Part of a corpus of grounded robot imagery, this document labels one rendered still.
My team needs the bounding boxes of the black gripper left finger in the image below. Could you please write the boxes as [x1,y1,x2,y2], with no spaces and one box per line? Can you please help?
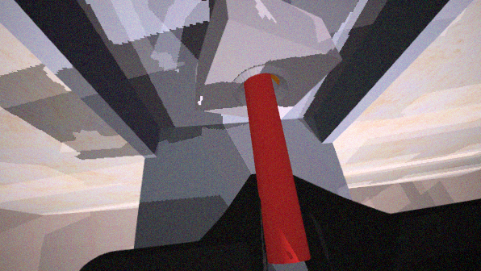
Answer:
[79,174,268,271]

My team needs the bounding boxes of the white block with hole in top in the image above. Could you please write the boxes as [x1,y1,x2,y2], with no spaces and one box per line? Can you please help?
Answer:
[195,0,342,118]

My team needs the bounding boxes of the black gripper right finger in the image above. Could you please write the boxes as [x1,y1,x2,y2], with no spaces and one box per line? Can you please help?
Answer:
[293,175,481,271]

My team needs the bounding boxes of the red peg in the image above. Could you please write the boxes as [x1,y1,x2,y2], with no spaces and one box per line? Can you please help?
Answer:
[244,73,311,264]

